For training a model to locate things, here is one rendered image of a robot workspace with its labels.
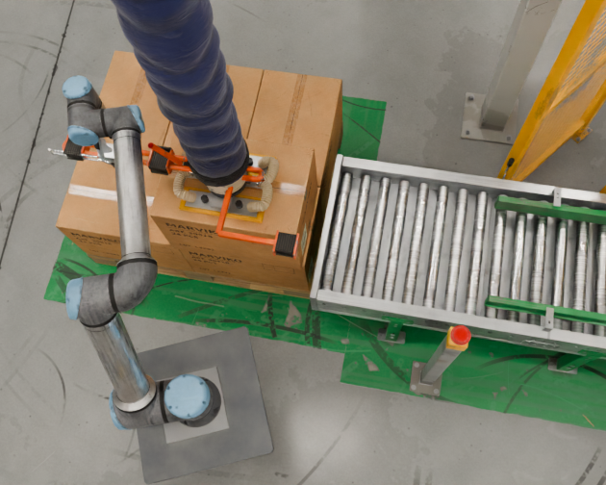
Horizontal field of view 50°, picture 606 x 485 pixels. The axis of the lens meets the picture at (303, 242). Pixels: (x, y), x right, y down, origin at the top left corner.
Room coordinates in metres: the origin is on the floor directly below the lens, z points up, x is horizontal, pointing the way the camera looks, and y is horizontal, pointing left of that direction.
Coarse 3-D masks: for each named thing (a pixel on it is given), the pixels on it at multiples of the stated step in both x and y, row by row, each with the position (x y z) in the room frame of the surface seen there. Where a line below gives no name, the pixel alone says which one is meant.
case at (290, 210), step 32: (288, 160) 1.24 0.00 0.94; (160, 192) 1.19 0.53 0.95; (256, 192) 1.12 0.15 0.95; (288, 192) 1.09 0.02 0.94; (160, 224) 1.10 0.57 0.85; (192, 224) 1.04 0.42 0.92; (224, 224) 1.01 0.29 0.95; (256, 224) 0.98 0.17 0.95; (288, 224) 0.96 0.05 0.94; (224, 256) 1.02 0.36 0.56; (256, 256) 0.97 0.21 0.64
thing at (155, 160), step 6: (168, 150) 1.29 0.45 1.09; (150, 156) 1.28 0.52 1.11; (156, 156) 1.28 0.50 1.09; (162, 156) 1.27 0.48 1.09; (150, 162) 1.26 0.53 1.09; (156, 162) 1.25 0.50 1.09; (162, 162) 1.25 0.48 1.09; (168, 162) 1.24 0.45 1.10; (150, 168) 1.23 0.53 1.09; (156, 168) 1.22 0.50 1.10; (162, 168) 1.21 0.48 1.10; (168, 168) 1.22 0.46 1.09
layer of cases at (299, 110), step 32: (128, 64) 2.15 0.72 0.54; (128, 96) 1.96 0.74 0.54; (256, 96) 1.83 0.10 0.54; (288, 96) 1.80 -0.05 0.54; (320, 96) 1.76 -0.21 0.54; (160, 128) 1.75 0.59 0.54; (256, 128) 1.65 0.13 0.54; (288, 128) 1.62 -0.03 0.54; (320, 128) 1.59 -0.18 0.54; (320, 160) 1.42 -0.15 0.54; (96, 192) 1.46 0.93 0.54; (320, 192) 1.28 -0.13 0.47; (64, 224) 1.32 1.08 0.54; (96, 224) 1.29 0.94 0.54; (320, 224) 1.22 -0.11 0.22; (160, 256) 1.16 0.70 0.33; (192, 256) 1.10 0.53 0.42
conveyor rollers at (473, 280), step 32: (384, 192) 1.19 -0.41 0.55; (480, 192) 1.11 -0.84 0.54; (416, 224) 1.01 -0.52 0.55; (480, 224) 0.96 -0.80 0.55; (544, 224) 0.90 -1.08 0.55; (352, 256) 0.92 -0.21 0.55; (416, 256) 0.86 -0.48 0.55; (480, 256) 0.81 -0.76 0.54; (512, 256) 0.79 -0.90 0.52; (544, 256) 0.76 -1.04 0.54; (576, 256) 0.74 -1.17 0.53; (352, 288) 0.78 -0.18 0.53; (384, 288) 0.75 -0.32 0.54; (448, 288) 0.70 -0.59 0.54; (512, 288) 0.65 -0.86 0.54; (576, 288) 0.60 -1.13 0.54; (512, 320) 0.51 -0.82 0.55
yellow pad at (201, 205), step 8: (200, 192) 1.15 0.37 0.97; (208, 192) 1.14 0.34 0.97; (184, 200) 1.13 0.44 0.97; (200, 200) 1.12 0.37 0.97; (208, 200) 1.11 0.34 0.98; (240, 200) 1.09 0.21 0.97; (248, 200) 1.08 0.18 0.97; (256, 200) 1.07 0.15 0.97; (184, 208) 1.10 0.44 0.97; (192, 208) 1.09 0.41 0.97; (200, 208) 1.09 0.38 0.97; (208, 208) 1.08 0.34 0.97; (216, 208) 1.07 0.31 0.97; (232, 208) 1.06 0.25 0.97; (240, 208) 1.05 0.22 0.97; (232, 216) 1.03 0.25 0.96; (240, 216) 1.02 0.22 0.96; (248, 216) 1.02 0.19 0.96; (256, 216) 1.01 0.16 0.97
